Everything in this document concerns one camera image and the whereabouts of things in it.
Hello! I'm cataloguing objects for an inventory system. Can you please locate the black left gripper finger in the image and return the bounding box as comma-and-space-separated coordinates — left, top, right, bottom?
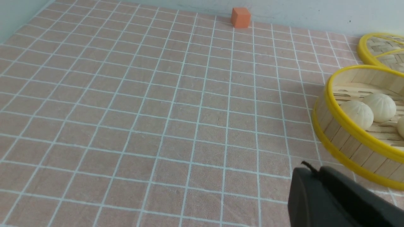
288, 161, 404, 227

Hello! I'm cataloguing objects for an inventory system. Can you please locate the white bun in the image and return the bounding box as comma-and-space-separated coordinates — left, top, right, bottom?
396, 116, 404, 138
362, 93, 396, 123
340, 100, 374, 130

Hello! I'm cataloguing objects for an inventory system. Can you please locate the yellow-rimmed bamboo steamer tray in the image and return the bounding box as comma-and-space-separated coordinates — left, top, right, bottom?
312, 65, 403, 190

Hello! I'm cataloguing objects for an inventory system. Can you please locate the yellow-rimmed woven steamer lid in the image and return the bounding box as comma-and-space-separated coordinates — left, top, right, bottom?
357, 33, 404, 73

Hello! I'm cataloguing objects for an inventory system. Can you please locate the orange foam cube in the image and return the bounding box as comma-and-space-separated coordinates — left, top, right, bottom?
230, 7, 251, 28

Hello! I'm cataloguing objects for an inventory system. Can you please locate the pink checkered tablecloth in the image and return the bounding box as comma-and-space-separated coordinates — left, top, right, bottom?
0, 0, 403, 227

